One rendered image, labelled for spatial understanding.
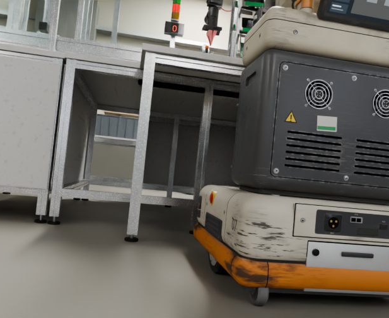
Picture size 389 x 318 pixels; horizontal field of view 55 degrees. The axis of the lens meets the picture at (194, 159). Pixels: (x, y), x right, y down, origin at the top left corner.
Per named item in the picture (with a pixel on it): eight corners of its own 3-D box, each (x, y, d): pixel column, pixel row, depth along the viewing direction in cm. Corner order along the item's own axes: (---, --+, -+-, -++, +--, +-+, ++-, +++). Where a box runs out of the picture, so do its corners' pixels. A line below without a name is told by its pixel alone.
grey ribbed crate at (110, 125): (138, 139, 398) (140, 118, 398) (77, 133, 387) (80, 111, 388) (137, 142, 439) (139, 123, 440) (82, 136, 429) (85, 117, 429)
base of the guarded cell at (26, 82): (45, 223, 183) (65, 52, 186) (-96, 214, 172) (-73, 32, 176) (81, 199, 320) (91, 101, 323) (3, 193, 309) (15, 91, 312)
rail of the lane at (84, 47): (237, 81, 208) (239, 61, 209) (73, 57, 193) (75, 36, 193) (234, 82, 213) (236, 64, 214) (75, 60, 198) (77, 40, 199)
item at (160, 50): (332, 78, 176) (332, 72, 176) (142, 49, 160) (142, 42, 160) (274, 103, 245) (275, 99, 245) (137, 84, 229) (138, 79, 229)
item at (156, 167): (356, 222, 362) (363, 134, 366) (129, 203, 325) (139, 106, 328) (335, 217, 399) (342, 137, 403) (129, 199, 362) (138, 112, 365)
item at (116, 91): (339, 96, 210) (340, 91, 210) (64, 57, 184) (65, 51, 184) (255, 124, 349) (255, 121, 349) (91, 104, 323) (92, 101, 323)
